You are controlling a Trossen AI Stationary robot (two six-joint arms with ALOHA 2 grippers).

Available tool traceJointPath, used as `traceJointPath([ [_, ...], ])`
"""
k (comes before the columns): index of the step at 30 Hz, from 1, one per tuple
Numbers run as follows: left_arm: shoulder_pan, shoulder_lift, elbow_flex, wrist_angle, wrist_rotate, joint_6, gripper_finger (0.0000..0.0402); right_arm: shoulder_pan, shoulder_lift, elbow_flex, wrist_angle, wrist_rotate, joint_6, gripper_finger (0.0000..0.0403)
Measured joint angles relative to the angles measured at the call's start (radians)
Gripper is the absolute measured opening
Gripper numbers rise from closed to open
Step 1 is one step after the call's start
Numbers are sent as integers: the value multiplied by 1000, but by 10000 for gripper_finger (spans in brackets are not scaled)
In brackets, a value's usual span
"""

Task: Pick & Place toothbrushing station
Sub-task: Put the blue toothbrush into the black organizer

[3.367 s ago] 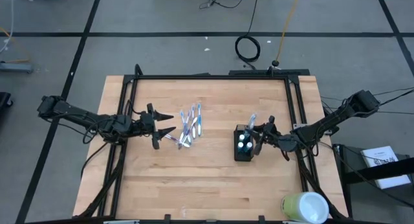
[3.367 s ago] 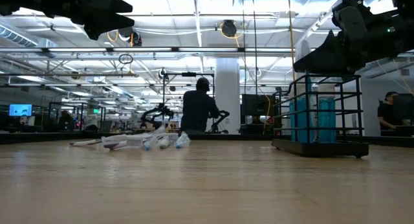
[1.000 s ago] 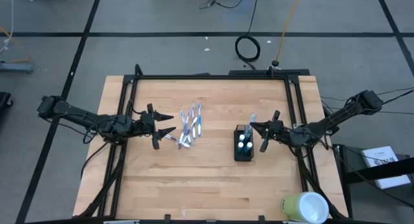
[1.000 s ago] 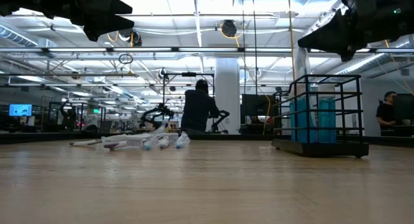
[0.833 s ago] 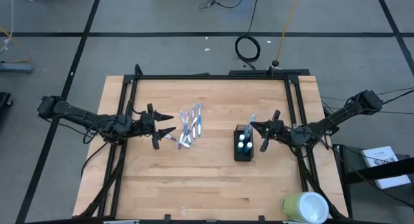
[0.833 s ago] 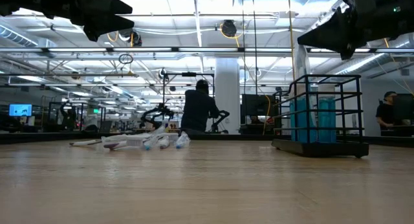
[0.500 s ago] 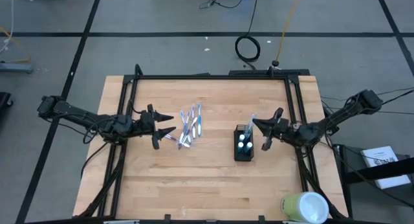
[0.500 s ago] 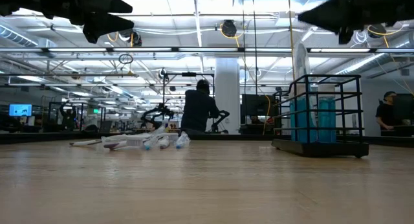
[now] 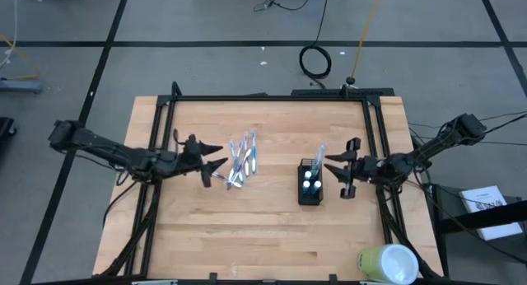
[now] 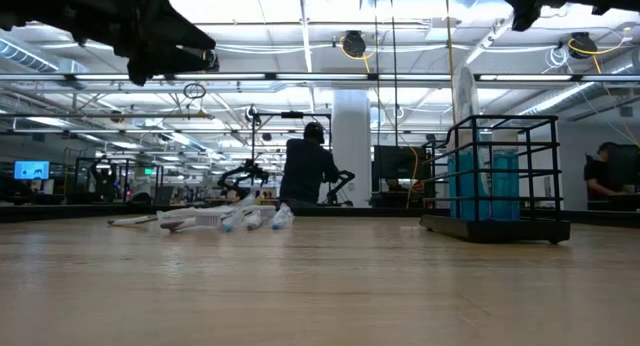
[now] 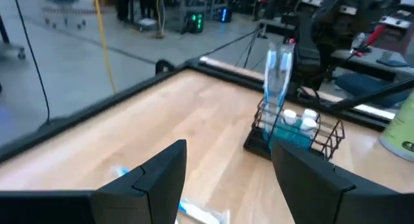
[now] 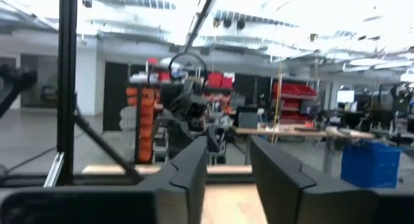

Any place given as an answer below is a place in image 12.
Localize white lit monitor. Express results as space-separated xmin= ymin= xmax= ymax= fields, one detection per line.
xmin=336 ymin=89 xmax=356 ymax=104

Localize long wooden workbench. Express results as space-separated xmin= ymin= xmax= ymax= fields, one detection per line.
xmin=233 ymin=124 xmax=376 ymax=175

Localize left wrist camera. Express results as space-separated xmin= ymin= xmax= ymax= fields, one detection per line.
xmin=182 ymin=100 xmax=210 ymax=120

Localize shelf with red bins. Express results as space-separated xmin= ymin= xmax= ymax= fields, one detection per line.
xmin=270 ymin=81 xmax=318 ymax=125

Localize red boxes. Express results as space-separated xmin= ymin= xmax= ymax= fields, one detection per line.
xmin=206 ymin=71 xmax=234 ymax=89

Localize yellow hanging cable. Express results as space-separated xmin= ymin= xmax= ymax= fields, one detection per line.
xmin=270 ymin=62 xmax=284 ymax=144

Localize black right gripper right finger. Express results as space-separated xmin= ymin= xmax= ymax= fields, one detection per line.
xmin=249 ymin=135 xmax=378 ymax=224

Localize blue storage bin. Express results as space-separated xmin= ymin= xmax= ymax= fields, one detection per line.
xmin=340 ymin=140 xmax=402 ymax=189

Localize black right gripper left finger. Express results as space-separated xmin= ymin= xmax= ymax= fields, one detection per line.
xmin=138 ymin=135 xmax=208 ymax=224

